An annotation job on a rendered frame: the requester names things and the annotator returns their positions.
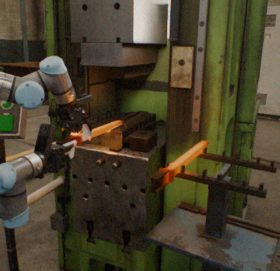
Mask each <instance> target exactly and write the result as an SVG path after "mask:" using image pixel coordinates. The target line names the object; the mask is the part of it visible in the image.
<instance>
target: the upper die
mask: <svg viewBox="0 0 280 271"><path fill-rule="evenodd" d="M81 61H82V66H84V65H93V66H117V67H125V66H134V65H139V64H148V63H157V62H158V44H138V43H81Z"/></svg>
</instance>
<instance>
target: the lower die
mask: <svg viewBox="0 0 280 271"><path fill-rule="evenodd" d="M137 112H139V111H137ZM137 112H133V111H130V112H128V113H121V114H119V115H117V116H114V117H112V118H110V119H108V120H104V121H102V122H99V123H96V124H95V125H93V126H92V128H93V129H95V128H98V127H100V126H103V125H106V124H108V123H110V122H113V121H116V120H123V119H124V118H127V117H128V116H131V115H133V114H135V113H137ZM142 112H144V113H142V114H140V115H138V116H136V117H134V118H132V119H130V120H127V121H125V122H124V123H121V124H120V125H117V126H115V127H114V128H111V129H110V132H105V133H103V134H101V135H98V136H94V137H93V138H91V141H89V139H88V140H86V141H84V143H88V144H92V145H99V142H100V143H101V144H100V145H99V146H107V147H113V146H115V147H118V148H122V149H123V148H125V147H126V146H128V145H129V144H130V142H129V143H124V138H125V137H126V127H125V126H123V127H122V129H120V127H121V125H124V124H125V123H129V122H130V121H131V120H134V119H137V118H138V117H140V116H141V115H144V114H145V113H148V111H142ZM149 114H150V116H151V122H152V121H156V114H154V113H149ZM145 116H146V117H147V124H148V123H149V115H145ZM146 117H143V116H142V118H143V120H144V126H145V124H146ZM139 120H140V128H142V124H143V120H142V119H140V118H139ZM135 122H136V129H137V130H138V129H139V121H138V120H135ZM130 124H132V133H134V130H135V123H134V122H130ZM130 124H126V126H127V128H128V136H129V135H130V132H131V125H130Z"/></svg>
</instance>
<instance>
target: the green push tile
mask: <svg viewBox="0 0 280 271"><path fill-rule="evenodd" d="M13 123H14V116H13V115H0V132H13Z"/></svg>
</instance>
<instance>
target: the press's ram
mask: <svg viewBox="0 0 280 271"><path fill-rule="evenodd" d="M168 4H169V0H70V14H71V42H72V43H138V44H167V43H168Z"/></svg>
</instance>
